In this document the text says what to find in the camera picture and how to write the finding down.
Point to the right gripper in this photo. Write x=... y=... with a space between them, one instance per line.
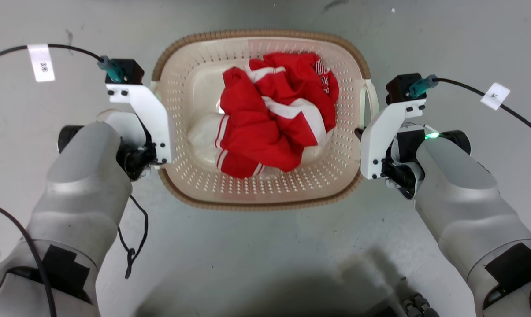
x=406 y=147

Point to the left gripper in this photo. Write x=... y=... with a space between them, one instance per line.
x=135 y=154

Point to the beige plastic laundry basket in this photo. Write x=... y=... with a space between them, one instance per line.
x=256 y=187

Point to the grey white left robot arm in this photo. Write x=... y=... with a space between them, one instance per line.
x=82 y=193

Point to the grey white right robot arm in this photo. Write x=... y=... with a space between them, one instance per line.
x=463 y=198

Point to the dark robot base part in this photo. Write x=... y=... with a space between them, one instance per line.
x=417 y=304

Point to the red and white garment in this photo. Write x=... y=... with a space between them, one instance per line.
x=265 y=132

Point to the white right camera bracket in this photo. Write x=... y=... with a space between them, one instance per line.
x=380 y=136

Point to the white camera bracket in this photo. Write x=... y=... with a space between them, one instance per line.
x=380 y=136
x=153 y=114

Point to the white left camera bracket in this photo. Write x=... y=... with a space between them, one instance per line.
x=153 y=114

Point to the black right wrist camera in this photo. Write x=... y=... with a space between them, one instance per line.
x=398 y=87

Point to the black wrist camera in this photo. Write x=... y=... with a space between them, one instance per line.
x=398 y=87
x=131 y=71

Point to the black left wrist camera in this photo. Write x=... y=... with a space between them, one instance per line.
x=131 y=71

